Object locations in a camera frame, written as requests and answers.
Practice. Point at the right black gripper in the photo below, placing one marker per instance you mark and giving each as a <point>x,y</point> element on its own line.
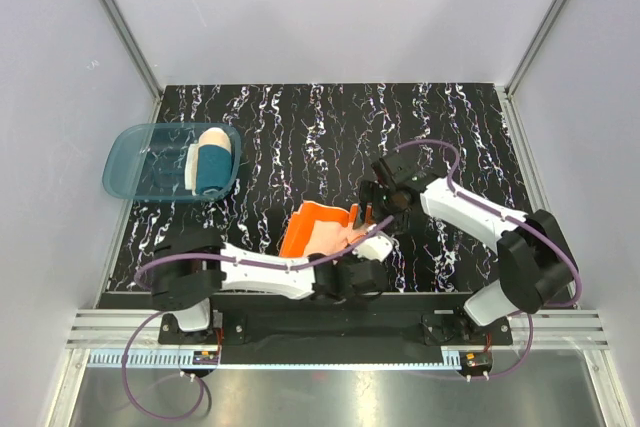
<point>373,202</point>

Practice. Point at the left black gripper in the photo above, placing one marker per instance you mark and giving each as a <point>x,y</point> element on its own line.
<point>361,272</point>

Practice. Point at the orange and cream Doraemon towel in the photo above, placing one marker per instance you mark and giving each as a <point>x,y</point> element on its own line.
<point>316,228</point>

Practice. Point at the teal and cream Doraemon towel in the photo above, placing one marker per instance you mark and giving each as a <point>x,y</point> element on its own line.
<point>209,163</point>

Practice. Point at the translucent blue plastic tray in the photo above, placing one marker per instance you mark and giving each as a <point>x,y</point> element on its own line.
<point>147,162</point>

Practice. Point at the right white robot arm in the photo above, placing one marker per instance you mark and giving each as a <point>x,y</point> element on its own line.
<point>534,260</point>

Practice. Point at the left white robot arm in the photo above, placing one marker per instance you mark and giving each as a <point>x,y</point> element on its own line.
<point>188,270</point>

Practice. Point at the right small circuit board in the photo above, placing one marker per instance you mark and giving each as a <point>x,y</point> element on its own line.
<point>479,359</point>

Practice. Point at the small circuit board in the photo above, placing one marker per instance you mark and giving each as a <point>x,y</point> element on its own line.
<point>479,359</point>
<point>206,357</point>

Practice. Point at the left small circuit board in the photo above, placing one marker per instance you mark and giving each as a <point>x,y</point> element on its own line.
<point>206,357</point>

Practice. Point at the aluminium frame rail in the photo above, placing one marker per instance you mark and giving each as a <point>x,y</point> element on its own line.
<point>550,329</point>

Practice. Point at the slotted white cable duct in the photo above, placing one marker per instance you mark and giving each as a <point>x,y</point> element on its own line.
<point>235,358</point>

